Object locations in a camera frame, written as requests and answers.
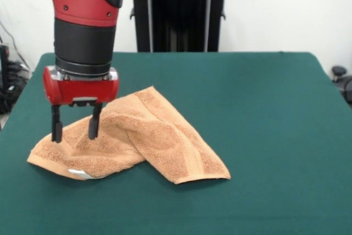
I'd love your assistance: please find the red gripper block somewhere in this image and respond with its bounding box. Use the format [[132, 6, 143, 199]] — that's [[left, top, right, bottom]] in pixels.
[[42, 65, 120, 144]]

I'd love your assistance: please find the tan terry towel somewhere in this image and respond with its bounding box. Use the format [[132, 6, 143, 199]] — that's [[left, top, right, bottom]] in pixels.
[[26, 86, 231, 185]]

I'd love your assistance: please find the tall black device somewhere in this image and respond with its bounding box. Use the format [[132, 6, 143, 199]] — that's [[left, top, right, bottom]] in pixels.
[[0, 43, 12, 92]]

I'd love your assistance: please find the dark green table cloth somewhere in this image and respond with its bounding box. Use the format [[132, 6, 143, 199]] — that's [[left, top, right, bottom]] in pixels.
[[0, 51, 352, 235]]

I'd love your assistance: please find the grey office chair base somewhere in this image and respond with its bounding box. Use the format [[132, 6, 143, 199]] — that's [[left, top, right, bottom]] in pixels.
[[331, 65, 352, 108]]

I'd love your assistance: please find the black cable pile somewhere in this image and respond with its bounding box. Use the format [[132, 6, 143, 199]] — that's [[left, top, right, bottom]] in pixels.
[[0, 61, 31, 114]]

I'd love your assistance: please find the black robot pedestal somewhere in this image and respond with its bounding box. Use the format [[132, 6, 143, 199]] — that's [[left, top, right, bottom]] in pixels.
[[124, 0, 238, 53]]

